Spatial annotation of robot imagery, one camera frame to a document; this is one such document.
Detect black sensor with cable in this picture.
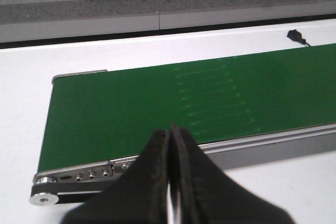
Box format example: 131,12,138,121
287,29,311,47

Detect green conveyor belt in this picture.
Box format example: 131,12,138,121
38,44,335,172

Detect black drive belt with pulleys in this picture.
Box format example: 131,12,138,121
29,182,110,206

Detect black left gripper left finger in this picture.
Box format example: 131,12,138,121
61,130,169,223

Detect aluminium conveyor side rail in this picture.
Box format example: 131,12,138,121
33,123,335,185

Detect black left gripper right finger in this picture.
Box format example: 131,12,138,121
169,124,294,223

